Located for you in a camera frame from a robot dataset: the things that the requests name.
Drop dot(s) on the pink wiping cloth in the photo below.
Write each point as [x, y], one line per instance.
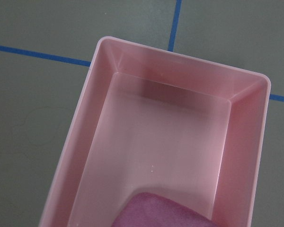
[151, 210]

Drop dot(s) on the pink plastic tray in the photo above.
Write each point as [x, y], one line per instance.
[149, 120]

